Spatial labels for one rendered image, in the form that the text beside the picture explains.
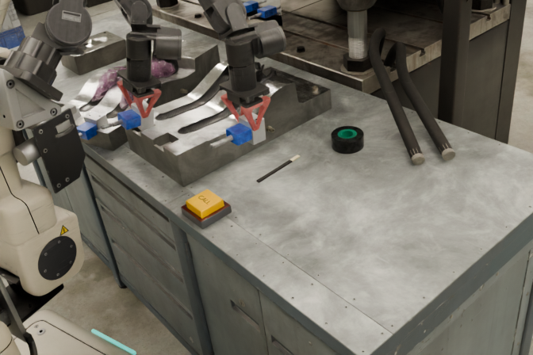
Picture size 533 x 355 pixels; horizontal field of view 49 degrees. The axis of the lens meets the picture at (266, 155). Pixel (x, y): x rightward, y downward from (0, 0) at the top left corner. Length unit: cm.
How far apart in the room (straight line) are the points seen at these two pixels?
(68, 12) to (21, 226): 48
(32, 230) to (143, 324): 95
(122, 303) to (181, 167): 105
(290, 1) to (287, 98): 74
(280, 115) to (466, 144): 46
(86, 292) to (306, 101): 127
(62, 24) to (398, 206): 75
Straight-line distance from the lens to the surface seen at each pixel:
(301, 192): 132
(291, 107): 153
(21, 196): 135
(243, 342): 156
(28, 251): 137
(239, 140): 128
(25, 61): 110
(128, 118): 145
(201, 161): 139
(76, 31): 111
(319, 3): 229
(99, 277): 247
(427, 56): 208
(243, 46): 120
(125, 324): 225
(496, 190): 134
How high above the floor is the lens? 157
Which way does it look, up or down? 32 degrees down
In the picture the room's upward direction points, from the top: 7 degrees counter-clockwise
